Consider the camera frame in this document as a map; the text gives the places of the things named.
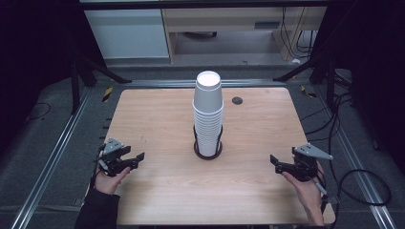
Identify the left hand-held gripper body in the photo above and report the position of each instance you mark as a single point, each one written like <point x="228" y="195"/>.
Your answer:
<point x="112" y="156"/>

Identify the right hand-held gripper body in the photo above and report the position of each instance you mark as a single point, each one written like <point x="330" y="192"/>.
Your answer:
<point x="305" y="163"/>

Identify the person's left hand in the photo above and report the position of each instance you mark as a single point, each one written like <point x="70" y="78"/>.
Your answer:
<point x="109" y="183"/>

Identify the person's right hand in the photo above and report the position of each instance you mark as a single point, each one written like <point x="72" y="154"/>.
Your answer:
<point x="305" y="194"/>

